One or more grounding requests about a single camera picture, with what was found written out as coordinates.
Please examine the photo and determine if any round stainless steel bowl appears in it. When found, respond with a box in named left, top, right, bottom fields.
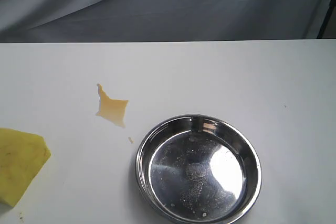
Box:
left=134, top=114, right=262, bottom=223

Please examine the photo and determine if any grey fabric backdrop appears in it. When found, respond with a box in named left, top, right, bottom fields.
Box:
left=1, top=0, right=330, bottom=42

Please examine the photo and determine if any yellow sponge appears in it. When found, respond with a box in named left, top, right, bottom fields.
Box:
left=1, top=128, right=51, bottom=207

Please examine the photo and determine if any black stand pole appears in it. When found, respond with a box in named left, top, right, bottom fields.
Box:
left=317, top=0, right=335, bottom=39

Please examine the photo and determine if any orange liquid spill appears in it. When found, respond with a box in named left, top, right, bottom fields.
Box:
left=95, top=83, right=134, bottom=145

